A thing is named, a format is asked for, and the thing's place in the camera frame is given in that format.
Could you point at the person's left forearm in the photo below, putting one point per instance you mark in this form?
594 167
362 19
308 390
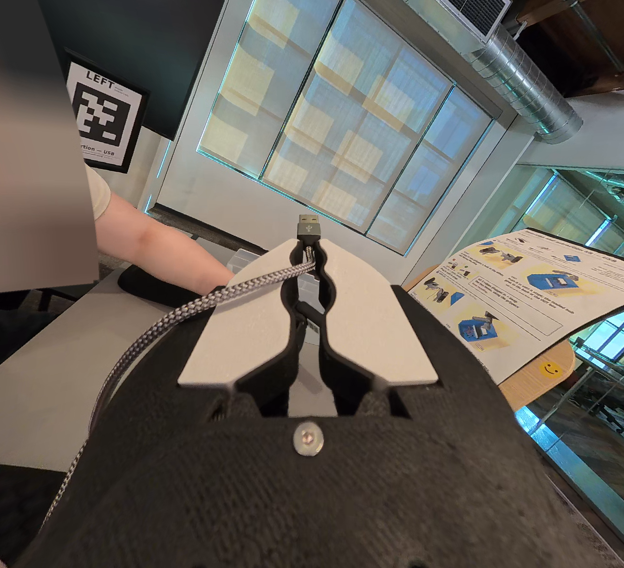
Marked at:
156 246

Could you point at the silver air duct over window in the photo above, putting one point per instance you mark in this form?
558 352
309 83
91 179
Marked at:
526 85

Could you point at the clear plastic bin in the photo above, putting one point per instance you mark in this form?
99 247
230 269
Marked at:
243 261

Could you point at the black wall screen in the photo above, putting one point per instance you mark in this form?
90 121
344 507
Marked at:
146 17

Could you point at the instruction sheet on wooden stand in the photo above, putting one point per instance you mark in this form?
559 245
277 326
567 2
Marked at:
531 385

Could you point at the framed black-white tag sign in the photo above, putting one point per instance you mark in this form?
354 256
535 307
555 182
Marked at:
105 115

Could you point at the person's cream shirt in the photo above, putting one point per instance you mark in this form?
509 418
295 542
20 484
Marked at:
97 193

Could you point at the printed instruction sheet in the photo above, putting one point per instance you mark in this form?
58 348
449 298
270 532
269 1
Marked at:
526 295

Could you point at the yellow smiley sticker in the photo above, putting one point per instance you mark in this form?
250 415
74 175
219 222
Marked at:
551 368

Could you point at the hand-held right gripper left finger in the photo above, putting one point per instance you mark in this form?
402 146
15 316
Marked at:
243 339

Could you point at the large window with blinds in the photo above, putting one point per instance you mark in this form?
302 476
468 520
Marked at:
351 115

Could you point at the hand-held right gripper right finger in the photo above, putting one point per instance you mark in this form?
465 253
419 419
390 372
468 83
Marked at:
380 334

